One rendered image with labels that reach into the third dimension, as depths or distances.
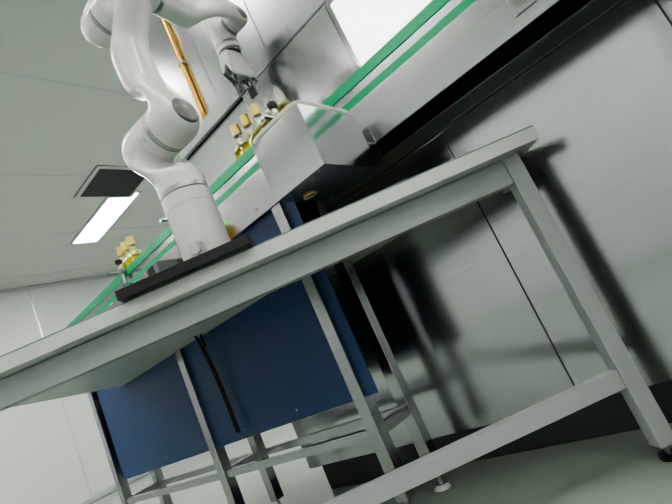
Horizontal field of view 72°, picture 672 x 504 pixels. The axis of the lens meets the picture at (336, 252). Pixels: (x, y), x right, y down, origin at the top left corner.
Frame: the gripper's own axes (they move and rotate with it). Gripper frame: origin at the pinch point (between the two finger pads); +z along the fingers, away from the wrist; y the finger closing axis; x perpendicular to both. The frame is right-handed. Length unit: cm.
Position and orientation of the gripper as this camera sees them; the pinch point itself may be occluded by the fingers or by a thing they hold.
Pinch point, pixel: (246, 91)
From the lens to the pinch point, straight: 170.6
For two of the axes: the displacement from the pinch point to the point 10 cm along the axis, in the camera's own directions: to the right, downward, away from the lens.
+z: 4.1, 8.9, -1.9
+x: 6.8, -4.3, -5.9
